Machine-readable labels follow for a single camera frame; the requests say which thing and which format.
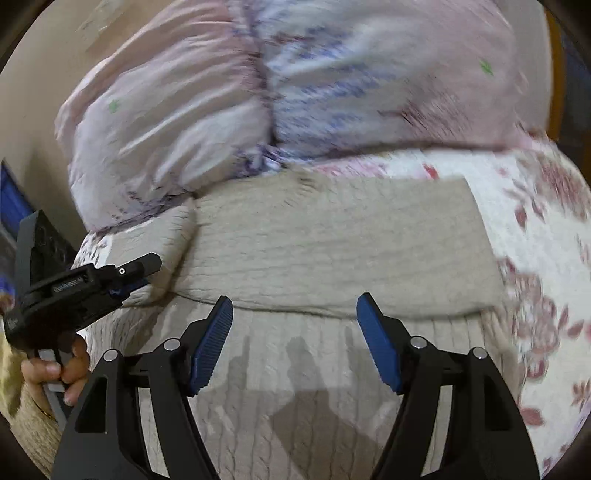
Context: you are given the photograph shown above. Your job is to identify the beige cable-knit sweater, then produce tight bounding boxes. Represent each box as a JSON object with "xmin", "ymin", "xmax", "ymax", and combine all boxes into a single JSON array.
[{"xmin": 85, "ymin": 171, "xmax": 525, "ymax": 480}]

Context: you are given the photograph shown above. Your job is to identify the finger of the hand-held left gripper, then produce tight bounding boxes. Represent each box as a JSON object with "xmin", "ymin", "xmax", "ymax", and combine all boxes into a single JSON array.
[
  {"xmin": 113, "ymin": 253, "xmax": 163, "ymax": 283},
  {"xmin": 107, "ymin": 276, "xmax": 151, "ymax": 298}
]

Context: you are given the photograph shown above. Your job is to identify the wooden bed frame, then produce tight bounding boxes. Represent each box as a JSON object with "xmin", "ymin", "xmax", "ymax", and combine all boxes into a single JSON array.
[{"xmin": 544, "ymin": 9, "xmax": 568, "ymax": 144}]

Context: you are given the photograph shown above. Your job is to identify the person's left forearm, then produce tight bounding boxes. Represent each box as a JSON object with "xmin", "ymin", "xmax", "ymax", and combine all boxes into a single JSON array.
[{"xmin": 0, "ymin": 344, "xmax": 63, "ymax": 464}]

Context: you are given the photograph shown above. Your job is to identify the pink pillow with tree print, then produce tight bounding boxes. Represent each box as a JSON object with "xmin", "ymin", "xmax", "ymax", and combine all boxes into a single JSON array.
[{"xmin": 249, "ymin": 0, "xmax": 532, "ymax": 169}]

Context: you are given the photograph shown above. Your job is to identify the person's left hand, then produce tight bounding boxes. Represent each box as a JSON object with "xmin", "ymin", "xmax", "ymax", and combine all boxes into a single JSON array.
[{"xmin": 21, "ymin": 337, "xmax": 92, "ymax": 407}]

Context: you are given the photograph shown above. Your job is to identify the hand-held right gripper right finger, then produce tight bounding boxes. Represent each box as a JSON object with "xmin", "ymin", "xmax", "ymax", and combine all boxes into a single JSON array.
[{"xmin": 355, "ymin": 292, "xmax": 541, "ymax": 480}]

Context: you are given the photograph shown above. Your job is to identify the floral bedsheet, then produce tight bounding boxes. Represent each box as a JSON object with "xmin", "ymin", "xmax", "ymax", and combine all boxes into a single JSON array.
[{"xmin": 73, "ymin": 134, "xmax": 591, "ymax": 476}]

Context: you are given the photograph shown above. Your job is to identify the pink floral pillow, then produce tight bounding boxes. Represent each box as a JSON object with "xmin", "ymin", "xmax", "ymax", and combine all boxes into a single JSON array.
[{"xmin": 54, "ymin": 4, "xmax": 278, "ymax": 232}]

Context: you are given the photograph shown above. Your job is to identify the blue object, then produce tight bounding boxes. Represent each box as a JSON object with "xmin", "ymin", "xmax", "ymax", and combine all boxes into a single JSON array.
[{"xmin": 0, "ymin": 159, "xmax": 29, "ymax": 241}]

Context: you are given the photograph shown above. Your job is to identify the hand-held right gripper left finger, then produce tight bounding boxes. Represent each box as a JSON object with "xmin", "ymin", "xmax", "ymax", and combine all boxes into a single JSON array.
[{"xmin": 54, "ymin": 295, "xmax": 234, "ymax": 480}]

